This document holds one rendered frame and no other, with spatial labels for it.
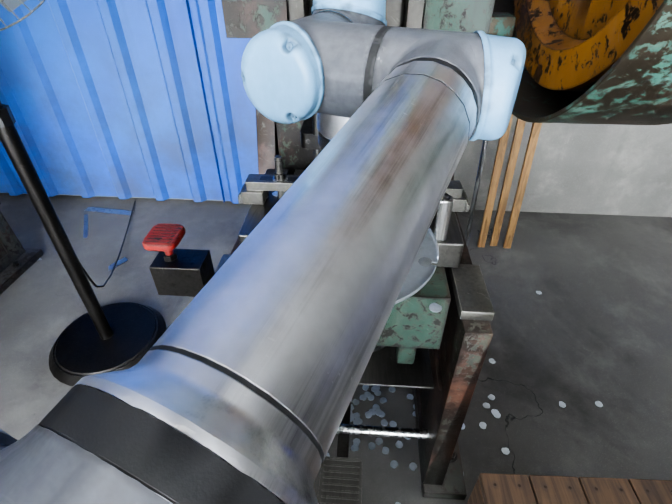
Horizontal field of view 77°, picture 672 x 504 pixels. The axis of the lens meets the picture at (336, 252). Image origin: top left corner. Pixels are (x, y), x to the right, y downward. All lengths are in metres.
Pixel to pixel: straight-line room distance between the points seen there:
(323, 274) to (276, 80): 0.24
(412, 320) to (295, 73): 0.60
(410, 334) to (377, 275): 0.71
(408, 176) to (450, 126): 0.06
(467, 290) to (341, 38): 0.59
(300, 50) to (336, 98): 0.05
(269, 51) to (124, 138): 2.09
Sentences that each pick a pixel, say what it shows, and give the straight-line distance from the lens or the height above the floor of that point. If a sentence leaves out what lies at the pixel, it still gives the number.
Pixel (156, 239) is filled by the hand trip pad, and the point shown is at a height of 0.76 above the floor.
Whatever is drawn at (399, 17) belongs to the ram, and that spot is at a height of 1.08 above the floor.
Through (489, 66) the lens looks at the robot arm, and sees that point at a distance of 0.33.
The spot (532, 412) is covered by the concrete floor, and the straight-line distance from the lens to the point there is 1.53.
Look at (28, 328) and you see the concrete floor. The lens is 1.98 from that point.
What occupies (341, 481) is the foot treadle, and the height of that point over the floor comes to 0.16.
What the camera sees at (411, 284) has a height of 0.78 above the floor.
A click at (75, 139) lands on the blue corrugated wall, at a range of 2.57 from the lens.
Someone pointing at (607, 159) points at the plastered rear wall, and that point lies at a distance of 2.46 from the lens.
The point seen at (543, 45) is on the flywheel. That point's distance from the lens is 0.91.
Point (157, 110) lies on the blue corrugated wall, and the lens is 2.28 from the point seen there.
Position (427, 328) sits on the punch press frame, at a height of 0.56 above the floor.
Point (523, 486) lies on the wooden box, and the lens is 0.98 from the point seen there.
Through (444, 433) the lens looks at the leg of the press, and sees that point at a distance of 1.07.
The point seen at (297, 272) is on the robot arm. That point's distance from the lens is 0.15.
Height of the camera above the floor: 1.19
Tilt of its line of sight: 37 degrees down
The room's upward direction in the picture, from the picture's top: straight up
